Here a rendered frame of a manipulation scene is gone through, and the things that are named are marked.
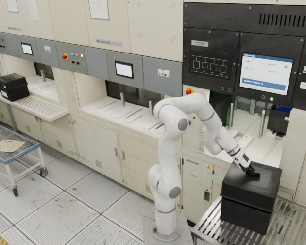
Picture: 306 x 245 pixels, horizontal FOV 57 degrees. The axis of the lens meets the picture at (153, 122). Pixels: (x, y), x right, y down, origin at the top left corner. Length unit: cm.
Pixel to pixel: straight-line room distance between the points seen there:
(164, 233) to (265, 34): 126
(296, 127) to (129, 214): 184
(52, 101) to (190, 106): 242
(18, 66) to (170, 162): 335
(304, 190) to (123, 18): 176
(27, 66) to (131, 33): 249
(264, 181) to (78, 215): 195
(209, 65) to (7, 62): 307
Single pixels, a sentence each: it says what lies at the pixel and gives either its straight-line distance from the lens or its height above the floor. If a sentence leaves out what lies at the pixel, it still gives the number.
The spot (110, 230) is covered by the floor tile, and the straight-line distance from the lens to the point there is 288.
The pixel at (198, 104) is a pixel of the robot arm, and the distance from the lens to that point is 139.
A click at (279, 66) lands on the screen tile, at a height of 163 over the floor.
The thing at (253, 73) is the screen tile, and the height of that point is 157.
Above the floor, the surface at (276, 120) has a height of 104.
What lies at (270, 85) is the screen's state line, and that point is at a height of 151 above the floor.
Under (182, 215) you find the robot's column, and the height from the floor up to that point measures 76.
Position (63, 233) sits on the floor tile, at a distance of 297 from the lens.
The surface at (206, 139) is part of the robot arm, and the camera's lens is 160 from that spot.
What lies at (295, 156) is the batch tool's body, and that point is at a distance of 191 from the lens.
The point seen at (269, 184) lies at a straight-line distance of 174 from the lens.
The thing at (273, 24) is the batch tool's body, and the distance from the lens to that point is 175.
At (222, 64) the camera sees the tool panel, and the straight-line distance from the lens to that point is 190.
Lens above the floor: 213
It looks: 28 degrees down
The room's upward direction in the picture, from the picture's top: 3 degrees counter-clockwise
